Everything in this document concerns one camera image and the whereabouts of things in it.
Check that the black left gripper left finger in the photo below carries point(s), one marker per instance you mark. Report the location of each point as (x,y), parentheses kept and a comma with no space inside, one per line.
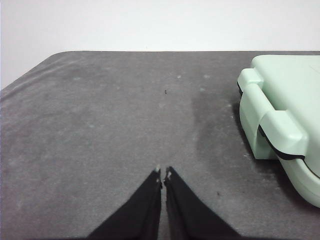
(140,215)

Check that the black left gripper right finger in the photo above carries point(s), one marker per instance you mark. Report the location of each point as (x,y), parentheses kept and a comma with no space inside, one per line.
(190,217)

